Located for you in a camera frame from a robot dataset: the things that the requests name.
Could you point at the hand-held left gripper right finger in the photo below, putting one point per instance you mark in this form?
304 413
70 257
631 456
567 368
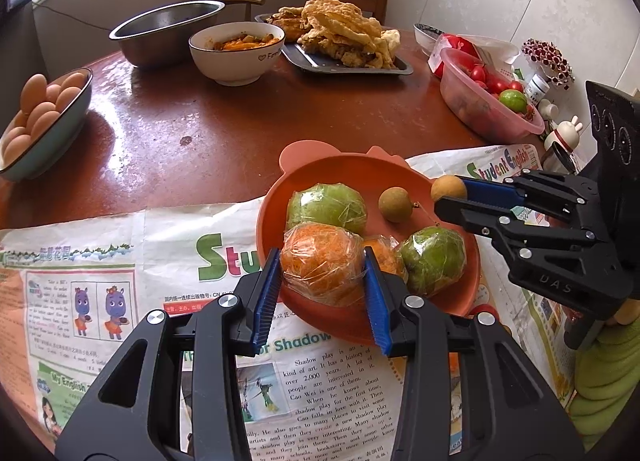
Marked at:
377 301

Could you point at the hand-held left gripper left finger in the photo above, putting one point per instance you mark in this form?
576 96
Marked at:
265 296

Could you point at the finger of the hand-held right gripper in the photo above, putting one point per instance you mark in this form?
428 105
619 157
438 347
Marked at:
465 211
487 192

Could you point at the brown longan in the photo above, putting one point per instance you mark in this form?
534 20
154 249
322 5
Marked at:
447 188
393 206

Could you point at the plastic-wrapped orange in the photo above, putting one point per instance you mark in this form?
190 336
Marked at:
385 258
320 266

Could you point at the small plastic-wrapped green citrus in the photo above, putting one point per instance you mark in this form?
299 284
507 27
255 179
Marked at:
434 261

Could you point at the orange plastic plate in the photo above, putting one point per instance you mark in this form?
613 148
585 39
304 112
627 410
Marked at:
415 176

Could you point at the large plastic-wrapped green citrus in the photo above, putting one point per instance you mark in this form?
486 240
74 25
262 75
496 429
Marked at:
327 206

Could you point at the person's right forearm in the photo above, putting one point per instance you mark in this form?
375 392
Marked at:
607 376

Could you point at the newspaper with yellow flowers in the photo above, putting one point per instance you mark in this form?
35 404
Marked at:
440 161

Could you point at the small glass jar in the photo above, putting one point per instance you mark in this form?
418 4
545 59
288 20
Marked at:
557 161

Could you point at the pink plastic basin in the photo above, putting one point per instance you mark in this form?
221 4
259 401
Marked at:
470 106

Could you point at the green tomato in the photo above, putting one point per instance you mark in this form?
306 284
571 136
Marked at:
513 101

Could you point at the small red tomato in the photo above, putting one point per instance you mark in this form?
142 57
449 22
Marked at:
494 84
478 73
515 87

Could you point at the white medicine bottle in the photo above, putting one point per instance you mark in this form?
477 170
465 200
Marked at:
539 88

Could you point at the newspaper with panda cartoon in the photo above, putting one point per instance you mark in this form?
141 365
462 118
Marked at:
125 281

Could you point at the red and white bouquet ornament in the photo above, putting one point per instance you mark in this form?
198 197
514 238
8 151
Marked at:
547 61

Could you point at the plastic bag with red packet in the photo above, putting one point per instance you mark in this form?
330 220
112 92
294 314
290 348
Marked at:
465 46

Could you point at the patterned ceramic bowl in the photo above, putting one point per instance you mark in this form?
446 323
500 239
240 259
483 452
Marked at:
427 36

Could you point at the dark metal baking tray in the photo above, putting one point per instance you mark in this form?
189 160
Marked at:
310 61

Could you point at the white ceramic bowl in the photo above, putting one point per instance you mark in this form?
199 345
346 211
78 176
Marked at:
235 66

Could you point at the teal ceramic bowl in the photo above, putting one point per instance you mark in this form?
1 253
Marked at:
60 136

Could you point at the stainless steel basin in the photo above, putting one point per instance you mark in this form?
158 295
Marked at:
160 41

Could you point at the pile of brown eggs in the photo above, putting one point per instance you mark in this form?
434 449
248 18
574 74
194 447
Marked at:
40 111

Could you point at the wooden armchair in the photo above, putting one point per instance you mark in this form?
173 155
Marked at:
240 0

